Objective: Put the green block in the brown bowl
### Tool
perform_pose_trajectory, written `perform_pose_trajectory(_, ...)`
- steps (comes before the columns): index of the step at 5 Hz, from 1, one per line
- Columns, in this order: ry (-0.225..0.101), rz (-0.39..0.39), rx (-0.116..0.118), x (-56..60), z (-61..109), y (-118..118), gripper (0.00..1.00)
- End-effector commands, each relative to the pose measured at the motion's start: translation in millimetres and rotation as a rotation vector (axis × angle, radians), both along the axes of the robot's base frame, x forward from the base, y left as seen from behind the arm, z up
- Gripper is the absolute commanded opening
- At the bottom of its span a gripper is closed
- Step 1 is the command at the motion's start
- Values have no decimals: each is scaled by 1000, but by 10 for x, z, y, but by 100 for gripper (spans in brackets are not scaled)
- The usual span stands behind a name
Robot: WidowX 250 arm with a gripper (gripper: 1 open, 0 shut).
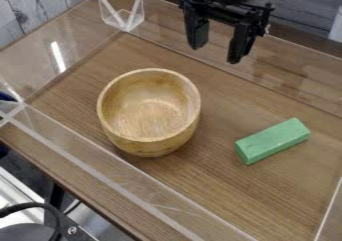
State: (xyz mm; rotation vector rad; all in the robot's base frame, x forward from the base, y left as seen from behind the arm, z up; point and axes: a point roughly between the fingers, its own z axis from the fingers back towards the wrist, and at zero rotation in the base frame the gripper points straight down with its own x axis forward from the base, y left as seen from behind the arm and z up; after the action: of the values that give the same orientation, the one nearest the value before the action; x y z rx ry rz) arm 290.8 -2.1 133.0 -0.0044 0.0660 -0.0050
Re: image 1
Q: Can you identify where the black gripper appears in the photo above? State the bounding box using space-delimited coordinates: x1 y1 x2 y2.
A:
179 0 274 64

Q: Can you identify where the black cable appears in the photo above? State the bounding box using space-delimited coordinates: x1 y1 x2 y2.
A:
0 202 64 241

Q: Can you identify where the black metal bracket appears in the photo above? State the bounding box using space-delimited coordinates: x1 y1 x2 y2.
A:
47 184 99 241

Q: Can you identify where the clear acrylic corner bracket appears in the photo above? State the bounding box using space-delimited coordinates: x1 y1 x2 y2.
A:
98 0 144 32

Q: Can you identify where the clear acrylic tray wall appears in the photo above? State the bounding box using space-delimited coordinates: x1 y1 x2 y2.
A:
0 0 342 241

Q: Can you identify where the brown wooden bowl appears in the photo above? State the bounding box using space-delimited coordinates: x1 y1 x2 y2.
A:
96 68 202 157

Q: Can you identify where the blue object at left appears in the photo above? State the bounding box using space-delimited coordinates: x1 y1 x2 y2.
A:
0 91 16 102

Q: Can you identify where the green rectangular block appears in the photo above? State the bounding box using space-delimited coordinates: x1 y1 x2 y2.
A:
235 118 311 165

